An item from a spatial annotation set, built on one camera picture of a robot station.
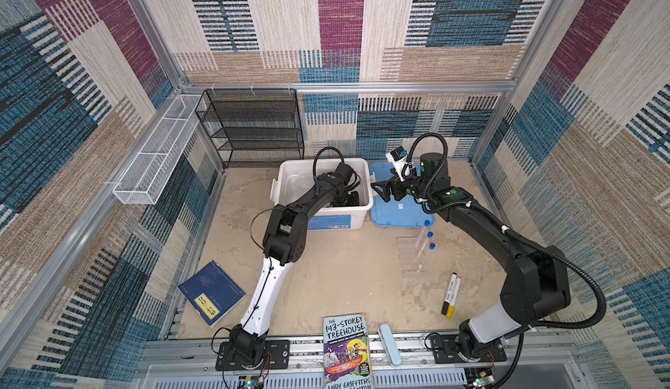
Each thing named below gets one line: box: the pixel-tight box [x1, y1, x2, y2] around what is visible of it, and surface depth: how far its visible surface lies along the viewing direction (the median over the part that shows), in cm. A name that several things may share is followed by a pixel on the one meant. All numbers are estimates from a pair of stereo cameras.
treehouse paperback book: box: [322, 313, 374, 389], surface depth 73 cm
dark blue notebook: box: [177, 259, 247, 328], surface depth 85 cm
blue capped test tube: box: [417, 242, 437, 274], surface depth 87 cm
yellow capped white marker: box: [446, 276, 463, 320], surface depth 84 cm
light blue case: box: [376, 323, 403, 368], surface depth 74 cm
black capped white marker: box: [441, 272, 459, 316], surface depth 85 cm
